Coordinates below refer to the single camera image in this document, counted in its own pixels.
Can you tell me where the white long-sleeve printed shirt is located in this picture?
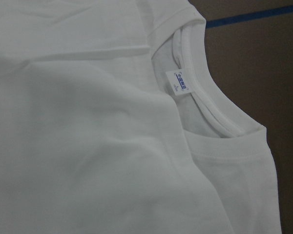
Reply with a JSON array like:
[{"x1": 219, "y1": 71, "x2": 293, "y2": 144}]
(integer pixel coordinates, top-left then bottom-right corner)
[{"x1": 0, "y1": 0, "x2": 281, "y2": 234}]

